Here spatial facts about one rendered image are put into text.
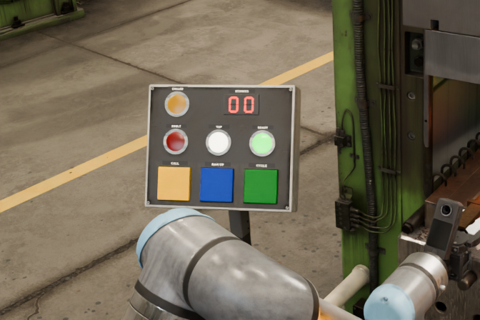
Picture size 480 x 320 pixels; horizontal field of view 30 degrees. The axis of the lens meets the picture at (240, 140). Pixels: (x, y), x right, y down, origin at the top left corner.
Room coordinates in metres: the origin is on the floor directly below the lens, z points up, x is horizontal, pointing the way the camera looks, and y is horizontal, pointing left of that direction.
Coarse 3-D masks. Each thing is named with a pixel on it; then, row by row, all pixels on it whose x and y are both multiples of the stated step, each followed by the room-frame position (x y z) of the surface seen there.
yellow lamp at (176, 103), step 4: (172, 96) 1.87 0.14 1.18; (176, 96) 1.87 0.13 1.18; (180, 96) 1.87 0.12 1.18; (172, 100) 1.87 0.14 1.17; (176, 100) 1.86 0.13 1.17; (180, 100) 1.86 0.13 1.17; (184, 100) 1.86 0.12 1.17; (168, 104) 1.86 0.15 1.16; (172, 104) 1.86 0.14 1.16; (176, 104) 1.86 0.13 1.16; (180, 104) 1.86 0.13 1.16; (184, 104) 1.85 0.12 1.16; (168, 108) 1.86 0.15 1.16; (172, 108) 1.86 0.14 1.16; (176, 108) 1.85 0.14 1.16; (180, 108) 1.85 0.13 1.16; (184, 108) 1.85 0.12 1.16; (172, 112) 1.85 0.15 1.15; (176, 112) 1.85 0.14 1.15; (180, 112) 1.85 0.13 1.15
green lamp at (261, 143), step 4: (256, 136) 1.78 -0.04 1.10; (260, 136) 1.77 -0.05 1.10; (264, 136) 1.77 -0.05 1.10; (268, 136) 1.77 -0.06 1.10; (256, 140) 1.77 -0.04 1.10; (260, 140) 1.77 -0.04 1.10; (264, 140) 1.77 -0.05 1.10; (268, 140) 1.77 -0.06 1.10; (252, 144) 1.77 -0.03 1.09; (256, 144) 1.77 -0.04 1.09; (260, 144) 1.76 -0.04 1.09; (264, 144) 1.76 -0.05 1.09; (268, 144) 1.76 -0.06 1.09; (256, 148) 1.76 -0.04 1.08; (260, 148) 1.76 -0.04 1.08; (264, 148) 1.76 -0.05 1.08; (268, 148) 1.76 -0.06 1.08; (260, 152) 1.76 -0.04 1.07; (264, 152) 1.76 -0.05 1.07
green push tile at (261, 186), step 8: (248, 176) 1.73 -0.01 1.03; (256, 176) 1.73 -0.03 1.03; (264, 176) 1.72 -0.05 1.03; (272, 176) 1.72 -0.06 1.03; (248, 184) 1.73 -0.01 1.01; (256, 184) 1.72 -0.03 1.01; (264, 184) 1.72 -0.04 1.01; (272, 184) 1.71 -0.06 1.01; (248, 192) 1.72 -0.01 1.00; (256, 192) 1.71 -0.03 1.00; (264, 192) 1.71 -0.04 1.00; (272, 192) 1.70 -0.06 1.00; (248, 200) 1.71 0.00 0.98; (256, 200) 1.70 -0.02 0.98; (264, 200) 1.70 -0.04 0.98; (272, 200) 1.70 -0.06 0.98
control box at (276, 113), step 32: (160, 96) 1.88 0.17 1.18; (192, 96) 1.86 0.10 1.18; (224, 96) 1.84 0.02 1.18; (256, 96) 1.82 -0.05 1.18; (288, 96) 1.80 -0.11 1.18; (160, 128) 1.85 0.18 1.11; (192, 128) 1.83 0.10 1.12; (224, 128) 1.81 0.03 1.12; (256, 128) 1.79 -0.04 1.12; (288, 128) 1.77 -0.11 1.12; (160, 160) 1.81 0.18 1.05; (192, 160) 1.79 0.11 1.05; (224, 160) 1.77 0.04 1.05; (256, 160) 1.75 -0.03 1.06; (288, 160) 1.74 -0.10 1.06; (192, 192) 1.75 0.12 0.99; (288, 192) 1.70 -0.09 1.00
